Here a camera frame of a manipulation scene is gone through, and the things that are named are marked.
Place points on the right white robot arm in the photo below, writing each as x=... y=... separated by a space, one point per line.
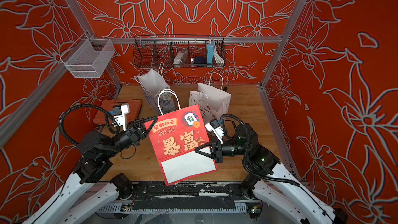
x=268 y=179

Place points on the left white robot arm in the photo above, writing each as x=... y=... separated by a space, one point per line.
x=96 y=151

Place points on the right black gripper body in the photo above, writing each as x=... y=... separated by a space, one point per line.
x=219 y=152

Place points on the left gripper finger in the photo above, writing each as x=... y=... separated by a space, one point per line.
x=147 y=127
x=144 y=120

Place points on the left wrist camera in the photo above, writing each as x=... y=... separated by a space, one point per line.
x=120 y=114

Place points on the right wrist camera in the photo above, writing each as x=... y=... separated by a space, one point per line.
x=215 y=127

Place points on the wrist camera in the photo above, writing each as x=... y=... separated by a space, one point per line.
x=120 y=114
x=215 y=127

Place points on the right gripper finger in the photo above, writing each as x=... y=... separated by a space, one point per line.
x=211 y=146
x=205 y=152

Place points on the white happy day paper bag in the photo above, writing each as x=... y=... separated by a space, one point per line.
x=213 y=102

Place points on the light blue box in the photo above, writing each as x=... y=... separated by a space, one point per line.
x=210 y=53

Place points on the white wire mesh basket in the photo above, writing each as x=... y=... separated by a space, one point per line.
x=88 y=58

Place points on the silver packet in basket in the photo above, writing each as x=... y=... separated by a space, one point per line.
x=180 y=58

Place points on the white slotted cable duct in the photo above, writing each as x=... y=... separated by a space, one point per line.
x=121 y=208

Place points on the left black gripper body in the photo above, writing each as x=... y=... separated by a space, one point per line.
x=133 y=136

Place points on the colourful patterned paper bag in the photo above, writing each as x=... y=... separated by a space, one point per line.
x=152 y=83

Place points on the dark blue round object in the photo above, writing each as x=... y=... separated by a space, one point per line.
x=199 y=61

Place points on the black wire wall basket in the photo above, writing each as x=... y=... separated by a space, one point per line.
x=150 y=52

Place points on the red RICH paper bag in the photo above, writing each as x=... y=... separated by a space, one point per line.
x=174 y=139

